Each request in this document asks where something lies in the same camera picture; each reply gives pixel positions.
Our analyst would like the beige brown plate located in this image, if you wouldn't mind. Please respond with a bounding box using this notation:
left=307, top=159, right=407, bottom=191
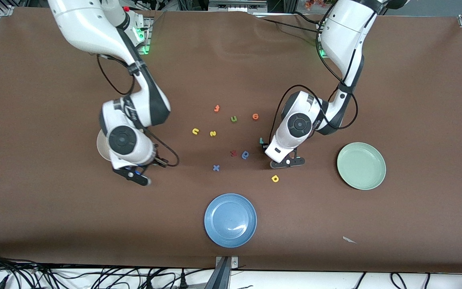
left=96, top=128, right=113, bottom=162

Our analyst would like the pale green plate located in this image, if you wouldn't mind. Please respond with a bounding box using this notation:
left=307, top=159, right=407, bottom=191
left=336, top=142, right=387, bottom=190

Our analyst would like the blue plate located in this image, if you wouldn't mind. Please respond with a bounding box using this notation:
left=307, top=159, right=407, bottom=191
left=204, top=193, right=257, bottom=248

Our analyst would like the brown table cover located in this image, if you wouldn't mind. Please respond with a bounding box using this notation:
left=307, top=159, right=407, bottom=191
left=0, top=6, right=462, bottom=273

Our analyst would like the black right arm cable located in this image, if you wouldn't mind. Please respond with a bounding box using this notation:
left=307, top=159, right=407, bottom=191
left=96, top=53, right=180, bottom=168

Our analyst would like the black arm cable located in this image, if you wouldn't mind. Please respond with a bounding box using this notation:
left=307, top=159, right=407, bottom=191
left=268, top=2, right=359, bottom=145
left=96, top=53, right=180, bottom=168

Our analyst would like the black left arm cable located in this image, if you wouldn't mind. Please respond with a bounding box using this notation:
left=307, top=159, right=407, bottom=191
left=268, top=2, right=359, bottom=145

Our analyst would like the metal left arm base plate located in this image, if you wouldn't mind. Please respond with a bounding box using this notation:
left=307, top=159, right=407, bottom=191
left=318, top=23, right=330, bottom=59

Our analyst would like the black base cable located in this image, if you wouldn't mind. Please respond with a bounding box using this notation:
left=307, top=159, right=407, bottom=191
left=291, top=11, right=323, bottom=26
left=260, top=18, right=320, bottom=33

